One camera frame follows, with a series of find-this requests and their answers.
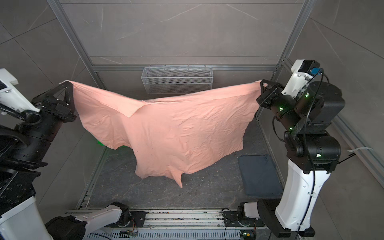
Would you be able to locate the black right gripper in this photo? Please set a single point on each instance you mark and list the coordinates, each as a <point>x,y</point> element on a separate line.
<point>268,95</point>

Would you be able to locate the white cable tie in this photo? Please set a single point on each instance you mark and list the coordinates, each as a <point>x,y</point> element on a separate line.
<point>360,148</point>

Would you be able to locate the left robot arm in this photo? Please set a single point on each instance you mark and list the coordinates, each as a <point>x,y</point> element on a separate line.
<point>22,151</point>

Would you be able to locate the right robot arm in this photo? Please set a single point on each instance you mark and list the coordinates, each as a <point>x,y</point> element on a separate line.
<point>311,151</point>

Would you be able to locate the folded blue-grey t-shirt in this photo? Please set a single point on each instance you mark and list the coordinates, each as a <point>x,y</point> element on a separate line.
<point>260,178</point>

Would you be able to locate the white wire mesh basket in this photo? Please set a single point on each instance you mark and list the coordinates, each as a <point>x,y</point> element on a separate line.
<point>177,80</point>

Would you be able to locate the black wire hook rack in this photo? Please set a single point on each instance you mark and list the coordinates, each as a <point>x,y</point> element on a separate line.
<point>347,158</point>

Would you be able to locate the pink graphic t-shirt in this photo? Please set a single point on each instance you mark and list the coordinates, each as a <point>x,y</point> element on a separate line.
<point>170,136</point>

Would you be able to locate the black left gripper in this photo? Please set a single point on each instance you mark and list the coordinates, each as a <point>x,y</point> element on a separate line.
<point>57,109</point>

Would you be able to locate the aluminium frame profile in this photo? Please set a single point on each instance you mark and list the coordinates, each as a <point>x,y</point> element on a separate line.
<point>235,38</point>

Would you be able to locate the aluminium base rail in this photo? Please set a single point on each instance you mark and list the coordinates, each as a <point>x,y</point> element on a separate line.
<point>195,224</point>

